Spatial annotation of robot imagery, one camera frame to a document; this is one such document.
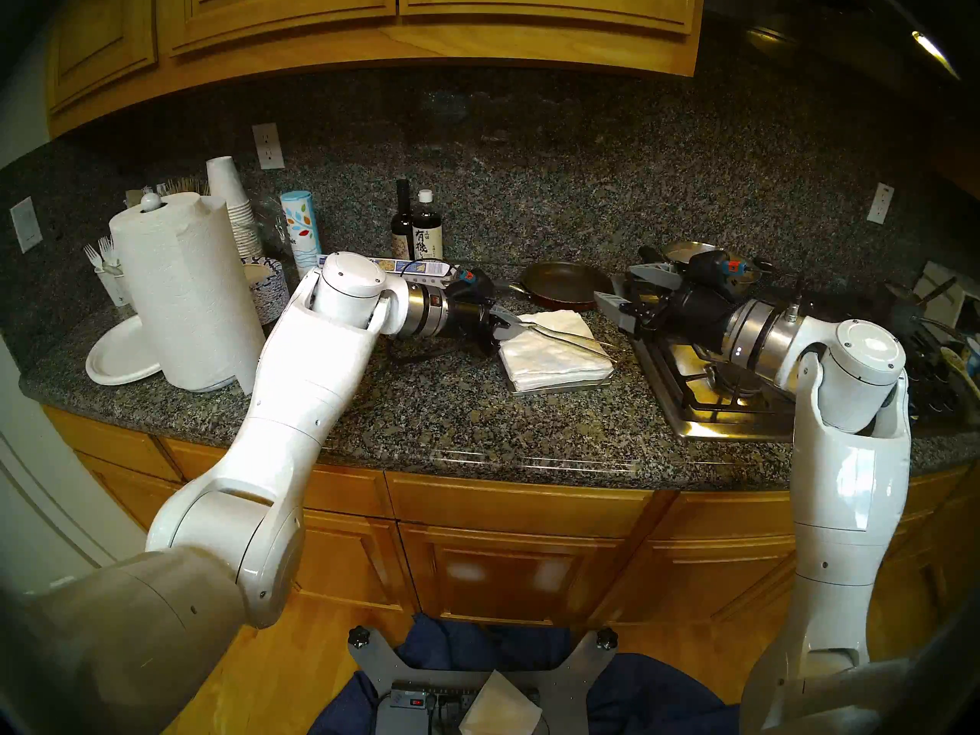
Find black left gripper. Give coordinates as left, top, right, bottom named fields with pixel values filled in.
left=446, top=299, right=528, bottom=353

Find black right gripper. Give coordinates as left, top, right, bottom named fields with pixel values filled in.
left=596, top=263, right=736, bottom=351

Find white napkin stack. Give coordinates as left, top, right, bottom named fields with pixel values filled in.
left=498, top=309, right=616, bottom=394

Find white folded napkin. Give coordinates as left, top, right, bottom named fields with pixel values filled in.
left=458, top=670, right=543, bottom=735

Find stainless steel pot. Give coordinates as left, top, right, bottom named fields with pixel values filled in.
left=639, top=240, right=763, bottom=298

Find red frying pan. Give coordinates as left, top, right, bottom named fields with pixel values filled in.
left=509, top=261, right=615, bottom=313

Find blue white foil box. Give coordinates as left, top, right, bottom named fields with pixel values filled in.
left=318, top=255, right=460, bottom=279

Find white capped sauce bottle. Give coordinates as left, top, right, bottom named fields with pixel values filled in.
left=412, top=190, right=443, bottom=261

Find steel gas stove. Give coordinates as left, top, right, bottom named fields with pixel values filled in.
left=612, top=274, right=942, bottom=443

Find dark glass bottle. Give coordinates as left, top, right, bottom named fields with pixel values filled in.
left=390, top=178, right=416, bottom=261

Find leaf print cylinder container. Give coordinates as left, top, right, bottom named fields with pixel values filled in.
left=279, top=191, right=324, bottom=279

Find wooden base cabinets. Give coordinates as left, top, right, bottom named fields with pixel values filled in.
left=42, top=404, right=980, bottom=665

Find patterned paper plate stack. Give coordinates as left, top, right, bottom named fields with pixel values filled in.
left=241, top=257, right=292, bottom=327

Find dark range hood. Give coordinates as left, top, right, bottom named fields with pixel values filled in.
left=704, top=0, right=980, bottom=129

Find white paper cup stack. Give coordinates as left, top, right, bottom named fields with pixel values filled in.
left=205, top=156, right=265, bottom=261

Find white paper towel roll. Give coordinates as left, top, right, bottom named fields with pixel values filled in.
left=109, top=192, right=266, bottom=394

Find wooden spoon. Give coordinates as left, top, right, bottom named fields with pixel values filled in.
left=940, top=347, right=980, bottom=409

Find white paper plate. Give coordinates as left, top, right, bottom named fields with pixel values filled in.
left=85, top=314, right=163, bottom=387

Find cup of plastic forks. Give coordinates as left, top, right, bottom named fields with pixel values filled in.
left=83, top=236, right=135, bottom=309

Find grey power strip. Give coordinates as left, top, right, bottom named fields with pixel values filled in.
left=375, top=684, right=468, bottom=735

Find dark blue cloth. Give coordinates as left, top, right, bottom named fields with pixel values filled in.
left=306, top=612, right=740, bottom=735

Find white door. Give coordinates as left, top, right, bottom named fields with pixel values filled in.
left=0, top=335, right=146, bottom=596

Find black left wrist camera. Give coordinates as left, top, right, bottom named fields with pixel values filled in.
left=452, top=266, right=495, bottom=302

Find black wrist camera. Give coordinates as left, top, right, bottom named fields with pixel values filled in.
left=452, top=266, right=495, bottom=302
left=685, top=250, right=747, bottom=290

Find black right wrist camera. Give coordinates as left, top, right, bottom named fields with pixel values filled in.
left=685, top=250, right=747, bottom=290

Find grey robot base frame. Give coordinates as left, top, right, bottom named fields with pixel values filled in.
left=347, top=626, right=619, bottom=735

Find wooden wall cabinet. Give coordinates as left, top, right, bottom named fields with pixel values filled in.
left=44, top=0, right=707, bottom=139

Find white light switch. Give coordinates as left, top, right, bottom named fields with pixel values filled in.
left=9, top=197, right=44, bottom=253

